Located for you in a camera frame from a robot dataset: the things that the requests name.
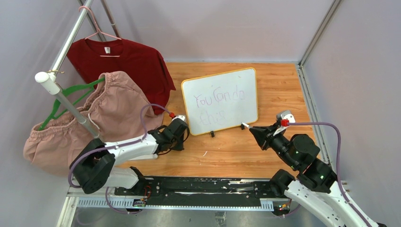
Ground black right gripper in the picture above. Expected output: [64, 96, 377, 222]
[250, 121, 298, 169]

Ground yellow-framed whiteboard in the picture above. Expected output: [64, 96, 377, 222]
[181, 67, 259, 136]

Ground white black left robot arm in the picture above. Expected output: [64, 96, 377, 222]
[68, 115, 189, 195]

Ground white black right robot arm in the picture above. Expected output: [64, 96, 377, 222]
[242, 120, 384, 227]

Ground pink shorts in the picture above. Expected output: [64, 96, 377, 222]
[23, 71, 165, 177]

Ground red t-shirt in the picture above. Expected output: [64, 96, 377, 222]
[67, 39, 175, 115]

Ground green clothes hanger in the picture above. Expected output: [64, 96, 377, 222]
[35, 73, 105, 131]

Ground pink clothes hanger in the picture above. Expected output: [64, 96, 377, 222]
[78, 5, 123, 58]

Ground silver clothes rack pole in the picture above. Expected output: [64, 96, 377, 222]
[34, 0, 103, 140]

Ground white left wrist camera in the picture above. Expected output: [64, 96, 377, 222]
[172, 114, 186, 122]

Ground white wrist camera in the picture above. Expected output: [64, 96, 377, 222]
[172, 114, 186, 122]
[273, 110, 296, 136]

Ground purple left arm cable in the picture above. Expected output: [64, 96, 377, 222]
[67, 104, 176, 215]

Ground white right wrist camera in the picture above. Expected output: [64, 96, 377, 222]
[273, 110, 296, 136]

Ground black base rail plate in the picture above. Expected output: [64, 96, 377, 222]
[112, 176, 291, 211]

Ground grey aluminium frame post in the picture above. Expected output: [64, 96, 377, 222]
[298, 0, 343, 67]

